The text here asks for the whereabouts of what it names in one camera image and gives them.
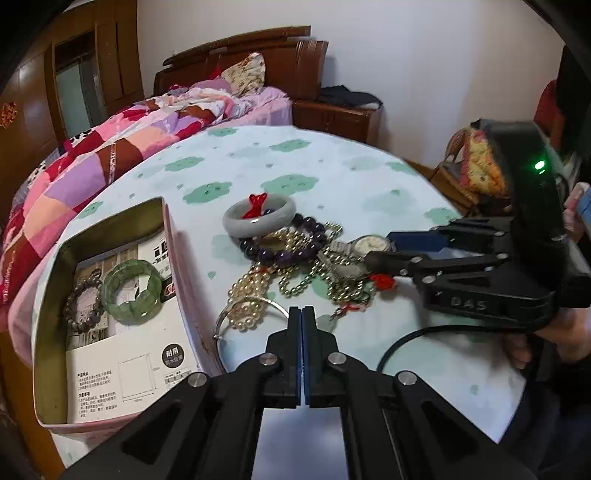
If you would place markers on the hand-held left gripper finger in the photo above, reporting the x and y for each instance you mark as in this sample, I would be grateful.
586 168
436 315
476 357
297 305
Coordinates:
306 341
298 341

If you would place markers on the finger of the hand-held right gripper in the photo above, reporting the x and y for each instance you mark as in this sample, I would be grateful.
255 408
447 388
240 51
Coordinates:
415 241
392 263

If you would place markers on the red knot pendant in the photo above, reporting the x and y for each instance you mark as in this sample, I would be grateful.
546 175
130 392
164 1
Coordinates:
382 282

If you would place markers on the wristwatch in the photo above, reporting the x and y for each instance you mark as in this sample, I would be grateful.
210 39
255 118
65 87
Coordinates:
369 244

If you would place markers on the silver bangle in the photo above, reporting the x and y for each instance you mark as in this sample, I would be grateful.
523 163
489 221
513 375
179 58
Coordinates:
221 318

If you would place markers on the metal tin box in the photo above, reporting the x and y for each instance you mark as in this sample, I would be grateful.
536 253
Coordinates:
184 286

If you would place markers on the grey jade bangle red ribbon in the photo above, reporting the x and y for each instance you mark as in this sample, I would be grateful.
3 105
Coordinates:
240 228

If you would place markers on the person's right hand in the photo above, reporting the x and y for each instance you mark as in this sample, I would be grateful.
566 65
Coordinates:
577 330

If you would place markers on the colourful patterned cushion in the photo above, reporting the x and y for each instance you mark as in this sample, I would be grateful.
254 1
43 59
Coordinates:
485 166

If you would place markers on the wooden chair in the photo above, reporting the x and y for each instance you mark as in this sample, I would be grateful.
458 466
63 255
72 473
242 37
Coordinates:
455 184

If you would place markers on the red cloth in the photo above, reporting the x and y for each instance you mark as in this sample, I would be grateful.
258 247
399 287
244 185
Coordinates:
547 106

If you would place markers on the table with green-flower cloth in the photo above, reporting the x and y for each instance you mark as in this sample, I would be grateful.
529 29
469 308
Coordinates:
323 161

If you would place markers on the dark cloth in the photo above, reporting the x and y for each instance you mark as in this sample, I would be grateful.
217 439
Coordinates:
575 92

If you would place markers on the wooden nightstand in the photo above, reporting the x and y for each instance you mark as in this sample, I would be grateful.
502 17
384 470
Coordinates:
337 122

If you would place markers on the dark clothes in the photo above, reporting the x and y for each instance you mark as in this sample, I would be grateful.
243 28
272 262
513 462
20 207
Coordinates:
351 97

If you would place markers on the printed paper sheet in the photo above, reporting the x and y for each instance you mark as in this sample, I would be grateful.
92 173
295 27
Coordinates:
138 350

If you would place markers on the bed with pink sheet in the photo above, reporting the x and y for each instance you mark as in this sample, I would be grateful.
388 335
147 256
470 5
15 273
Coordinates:
270 108

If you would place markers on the wooden bed headboard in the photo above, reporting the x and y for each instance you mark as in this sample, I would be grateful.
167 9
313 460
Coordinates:
286 60

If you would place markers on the floral pillow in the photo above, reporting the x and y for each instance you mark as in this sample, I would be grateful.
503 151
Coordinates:
247 74

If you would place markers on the pink floral duvet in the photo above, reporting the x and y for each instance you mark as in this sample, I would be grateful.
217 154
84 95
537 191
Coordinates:
203 92

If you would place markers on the patchwork quilt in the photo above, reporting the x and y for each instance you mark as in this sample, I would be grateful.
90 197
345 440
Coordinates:
92 161

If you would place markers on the black white printed blanket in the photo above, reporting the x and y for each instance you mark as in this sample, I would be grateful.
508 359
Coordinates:
74 137

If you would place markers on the wooden wardrobe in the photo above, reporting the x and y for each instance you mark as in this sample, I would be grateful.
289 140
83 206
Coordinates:
27 115

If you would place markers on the red paper decoration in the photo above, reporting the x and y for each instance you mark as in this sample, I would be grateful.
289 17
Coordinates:
6 115

